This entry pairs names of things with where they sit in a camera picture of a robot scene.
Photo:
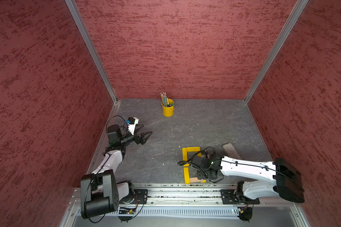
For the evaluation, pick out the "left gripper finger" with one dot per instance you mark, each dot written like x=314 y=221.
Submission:
x=138 y=127
x=144 y=137

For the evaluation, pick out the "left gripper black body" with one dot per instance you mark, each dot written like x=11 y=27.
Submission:
x=136 y=139

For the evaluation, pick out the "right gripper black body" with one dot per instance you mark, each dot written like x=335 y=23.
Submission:
x=203 y=175

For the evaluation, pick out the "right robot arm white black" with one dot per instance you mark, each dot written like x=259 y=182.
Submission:
x=269 y=179

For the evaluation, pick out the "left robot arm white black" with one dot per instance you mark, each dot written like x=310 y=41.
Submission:
x=100 y=193

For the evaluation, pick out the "grey wooden plank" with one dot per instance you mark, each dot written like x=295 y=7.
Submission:
x=230 y=151

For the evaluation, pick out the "yellow metal pencil bucket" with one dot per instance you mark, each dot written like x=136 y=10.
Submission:
x=168 y=110

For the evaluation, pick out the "bundle of coloured pencils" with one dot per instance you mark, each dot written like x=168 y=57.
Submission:
x=164 y=99

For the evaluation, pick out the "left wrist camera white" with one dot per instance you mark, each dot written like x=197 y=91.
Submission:
x=132 y=123

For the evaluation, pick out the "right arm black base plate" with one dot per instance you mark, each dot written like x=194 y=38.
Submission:
x=232 y=197

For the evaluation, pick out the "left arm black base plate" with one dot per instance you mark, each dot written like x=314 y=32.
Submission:
x=140 y=196

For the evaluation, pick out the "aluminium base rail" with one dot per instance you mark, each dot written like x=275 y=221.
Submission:
x=199 y=195

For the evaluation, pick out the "white slotted cable duct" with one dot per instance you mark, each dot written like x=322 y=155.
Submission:
x=189 y=212

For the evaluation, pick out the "left aluminium corner post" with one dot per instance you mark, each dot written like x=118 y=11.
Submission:
x=72 y=6

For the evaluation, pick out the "aluminium corner post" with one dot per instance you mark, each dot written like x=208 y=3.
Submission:
x=72 y=6
x=283 y=35

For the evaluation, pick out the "right aluminium corner post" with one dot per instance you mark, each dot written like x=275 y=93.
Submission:
x=283 y=35

